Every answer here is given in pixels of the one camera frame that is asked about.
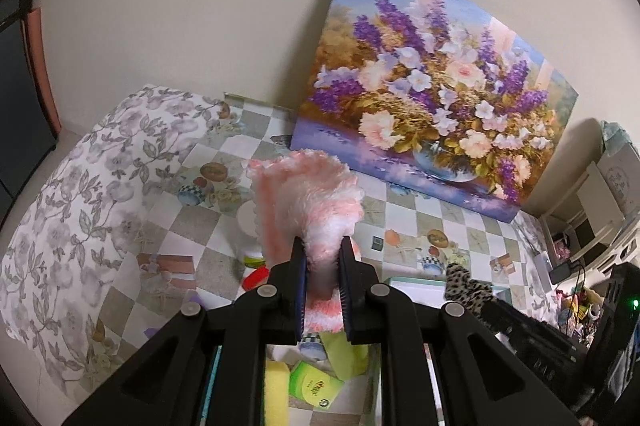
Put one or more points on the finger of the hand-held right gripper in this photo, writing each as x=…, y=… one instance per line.
x=530, y=326
x=545, y=353

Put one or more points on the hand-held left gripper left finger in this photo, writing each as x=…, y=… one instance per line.
x=300, y=296

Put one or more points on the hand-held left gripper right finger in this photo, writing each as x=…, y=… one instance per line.
x=345, y=296

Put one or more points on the lime green cloth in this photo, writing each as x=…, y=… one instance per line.
x=345, y=356

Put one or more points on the black white spotted scrunchie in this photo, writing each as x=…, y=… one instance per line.
x=462, y=288

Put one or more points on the pink white fluffy cloth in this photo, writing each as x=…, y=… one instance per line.
x=310, y=206

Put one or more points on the green tissue pack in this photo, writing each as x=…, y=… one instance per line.
x=315, y=386

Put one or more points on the yellow green sponge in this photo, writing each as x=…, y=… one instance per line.
x=277, y=391

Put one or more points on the red plastic cap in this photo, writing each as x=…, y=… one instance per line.
x=256, y=278

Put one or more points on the pile of colourful clutter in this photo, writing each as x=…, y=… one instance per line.
x=575, y=306

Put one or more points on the black power bank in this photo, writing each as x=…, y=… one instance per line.
x=561, y=273

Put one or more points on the white charger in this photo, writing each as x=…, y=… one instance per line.
x=542, y=263

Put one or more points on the white pill bottle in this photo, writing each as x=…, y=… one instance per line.
x=246, y=221

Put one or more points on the checkered printed tablecloth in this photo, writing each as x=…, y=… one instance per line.
x=210, y=251

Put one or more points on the white furniture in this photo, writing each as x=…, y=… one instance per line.
x=600, y=216

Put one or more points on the white cardboard box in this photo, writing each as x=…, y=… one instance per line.
x=622, y=176

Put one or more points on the flower painting canvas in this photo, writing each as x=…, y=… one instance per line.
x=425, y=81

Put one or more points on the dark cabinet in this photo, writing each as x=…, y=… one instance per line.
x=20, y=116

